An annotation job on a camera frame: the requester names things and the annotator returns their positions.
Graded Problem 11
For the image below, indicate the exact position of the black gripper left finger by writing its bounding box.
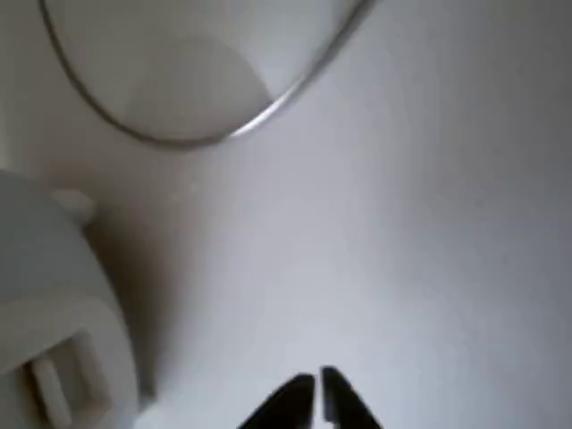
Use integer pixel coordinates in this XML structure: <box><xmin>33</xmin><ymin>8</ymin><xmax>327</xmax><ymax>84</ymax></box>
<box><xmin>236</xmin><ymin>373</ymin><xmax>316</xmax><ymax>429</ymax></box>

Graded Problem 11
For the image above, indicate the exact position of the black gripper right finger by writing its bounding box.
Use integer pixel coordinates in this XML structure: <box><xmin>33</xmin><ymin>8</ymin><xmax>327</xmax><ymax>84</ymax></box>
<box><xmin>319</xmin><ymin>365</ymin><xmax>382</xmax><ymax>429</ymax></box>

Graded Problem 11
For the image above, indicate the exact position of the white bowl with metal rim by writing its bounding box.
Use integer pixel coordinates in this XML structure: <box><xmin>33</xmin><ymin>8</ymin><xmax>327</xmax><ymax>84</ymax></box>
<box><xmin>38</xmin><ymin>0</ymin><xmax>377</xmax><ymax>147</ymax></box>

